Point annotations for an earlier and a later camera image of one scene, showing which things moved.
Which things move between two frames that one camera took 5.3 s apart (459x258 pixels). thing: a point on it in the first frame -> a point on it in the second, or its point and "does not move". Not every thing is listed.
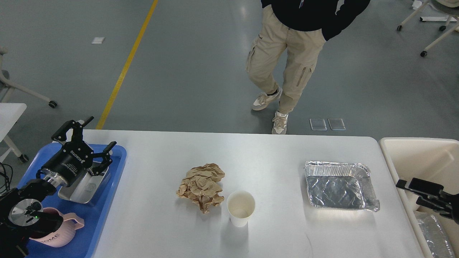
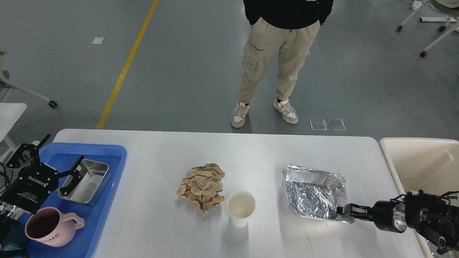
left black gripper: [69, 163] -> [29, 188]
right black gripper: [423, 188] -> [387, 215]
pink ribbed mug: [65, 234] does not move
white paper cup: [241, 205] does not move
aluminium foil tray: [341, 185] -> [314, 194]
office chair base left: [6, 85] does not move
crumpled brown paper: [201, 185] does not move
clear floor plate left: [318, 124] does not move
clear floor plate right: [337, 124] does not move
